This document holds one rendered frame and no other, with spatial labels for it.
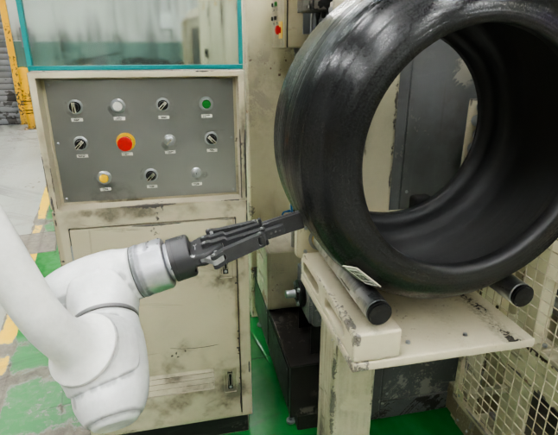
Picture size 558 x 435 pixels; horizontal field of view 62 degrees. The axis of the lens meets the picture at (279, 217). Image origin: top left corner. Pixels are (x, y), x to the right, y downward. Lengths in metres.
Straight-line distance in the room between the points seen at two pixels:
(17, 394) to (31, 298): 1.67
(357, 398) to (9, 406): 1.39
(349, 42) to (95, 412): 0.61
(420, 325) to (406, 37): 0.56
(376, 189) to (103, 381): 0.75
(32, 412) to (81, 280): 1.41
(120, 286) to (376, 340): 0.44
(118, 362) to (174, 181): 0.82
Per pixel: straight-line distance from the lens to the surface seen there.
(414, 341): 0.95
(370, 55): 0.69
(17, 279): 0.63
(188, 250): 0.79
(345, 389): 1.42
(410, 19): 0.72
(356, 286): 0.88
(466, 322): 1.04
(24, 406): 2.22
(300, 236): 1.10
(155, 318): 1.55
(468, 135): 1.38
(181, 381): 1.70
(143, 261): 0.79
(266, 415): 1.95
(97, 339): 0.69
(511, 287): 0.97
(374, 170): 1.14
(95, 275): 0.79
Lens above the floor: 1.33
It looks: 20 degrees down
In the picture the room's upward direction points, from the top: straight up
